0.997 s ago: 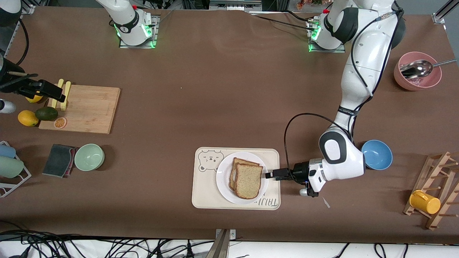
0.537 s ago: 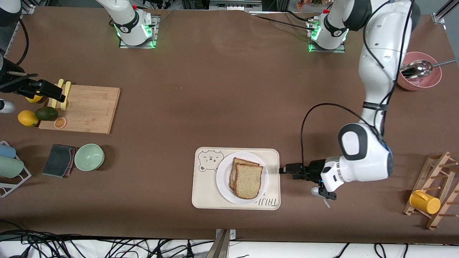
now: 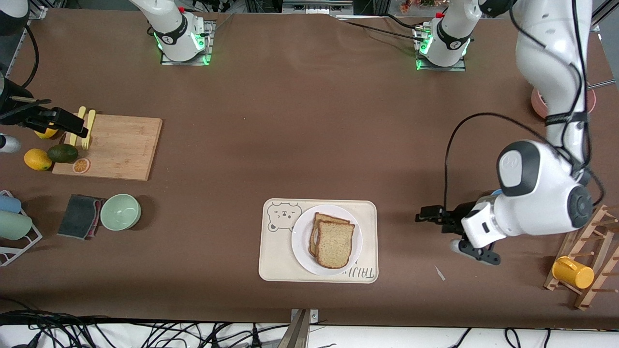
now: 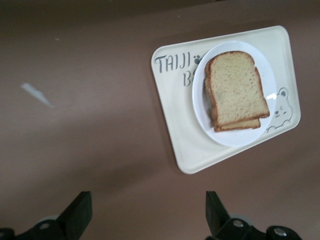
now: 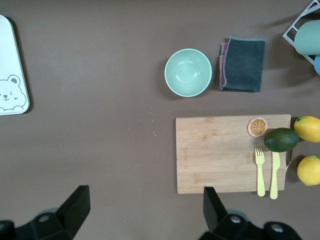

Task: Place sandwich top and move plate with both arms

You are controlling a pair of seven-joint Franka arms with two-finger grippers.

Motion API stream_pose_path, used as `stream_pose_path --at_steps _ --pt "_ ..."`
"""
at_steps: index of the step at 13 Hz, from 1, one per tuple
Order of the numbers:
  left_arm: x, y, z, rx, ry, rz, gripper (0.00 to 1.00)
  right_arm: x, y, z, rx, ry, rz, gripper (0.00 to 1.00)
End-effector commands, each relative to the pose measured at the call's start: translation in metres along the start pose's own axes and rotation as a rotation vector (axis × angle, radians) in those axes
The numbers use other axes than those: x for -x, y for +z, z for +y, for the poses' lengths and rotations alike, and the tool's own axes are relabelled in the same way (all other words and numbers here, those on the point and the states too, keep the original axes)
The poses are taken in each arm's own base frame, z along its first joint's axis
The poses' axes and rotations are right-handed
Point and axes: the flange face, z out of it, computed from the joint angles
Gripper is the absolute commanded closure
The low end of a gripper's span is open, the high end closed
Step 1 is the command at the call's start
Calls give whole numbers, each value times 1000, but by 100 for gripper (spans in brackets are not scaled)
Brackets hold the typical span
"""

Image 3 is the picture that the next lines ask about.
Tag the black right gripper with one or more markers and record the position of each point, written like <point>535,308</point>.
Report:
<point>30,117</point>

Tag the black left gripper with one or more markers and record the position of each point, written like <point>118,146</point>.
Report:
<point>456,215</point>

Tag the thick bread slice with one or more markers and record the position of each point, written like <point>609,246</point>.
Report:
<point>334,244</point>

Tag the white round plate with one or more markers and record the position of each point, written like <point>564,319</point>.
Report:
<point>301,241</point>

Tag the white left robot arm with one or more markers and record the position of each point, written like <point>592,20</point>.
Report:
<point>541,193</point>

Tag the yellow plastic knife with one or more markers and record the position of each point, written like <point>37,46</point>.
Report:
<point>77,140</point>

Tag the yellow plastic fork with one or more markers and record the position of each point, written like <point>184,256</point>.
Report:
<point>90,123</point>

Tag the yellow lemon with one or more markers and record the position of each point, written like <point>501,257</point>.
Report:
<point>37,160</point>
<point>46,134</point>

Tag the green avocado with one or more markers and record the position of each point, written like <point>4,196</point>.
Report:
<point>63,153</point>

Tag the orange slice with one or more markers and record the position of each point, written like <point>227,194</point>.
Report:
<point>81,166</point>

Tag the wooden cutting board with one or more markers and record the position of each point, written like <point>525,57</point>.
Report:
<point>121,147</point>

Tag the small white scrap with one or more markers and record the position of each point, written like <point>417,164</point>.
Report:
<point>440,273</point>

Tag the blue bowl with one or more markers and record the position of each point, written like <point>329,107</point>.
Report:
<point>496,192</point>

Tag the dark grey folded cloth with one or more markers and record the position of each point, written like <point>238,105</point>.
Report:
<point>77,216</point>

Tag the pale green bowl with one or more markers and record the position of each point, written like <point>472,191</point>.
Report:
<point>120,212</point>

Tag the light blue cup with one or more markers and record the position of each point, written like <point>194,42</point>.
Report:
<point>8,204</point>

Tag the toast slice under egg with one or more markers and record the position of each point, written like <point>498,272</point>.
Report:
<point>323,218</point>

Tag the pale green cup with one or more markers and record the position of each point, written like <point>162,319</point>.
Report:
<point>13,225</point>

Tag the yellow mug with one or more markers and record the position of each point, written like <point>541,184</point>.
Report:
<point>573,273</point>

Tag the pink bowl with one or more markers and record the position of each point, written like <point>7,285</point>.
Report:
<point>537,104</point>

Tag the cream bear print tray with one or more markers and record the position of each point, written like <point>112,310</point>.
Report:
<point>275,261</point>

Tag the wooden mug rack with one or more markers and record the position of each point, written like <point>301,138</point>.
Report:
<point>592,256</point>

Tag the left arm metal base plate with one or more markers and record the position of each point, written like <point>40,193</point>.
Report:
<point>459,66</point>

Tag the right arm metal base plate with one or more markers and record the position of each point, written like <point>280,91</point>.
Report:
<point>209,46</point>

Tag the metal table clamp bracket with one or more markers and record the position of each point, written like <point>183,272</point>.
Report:
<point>302,328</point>

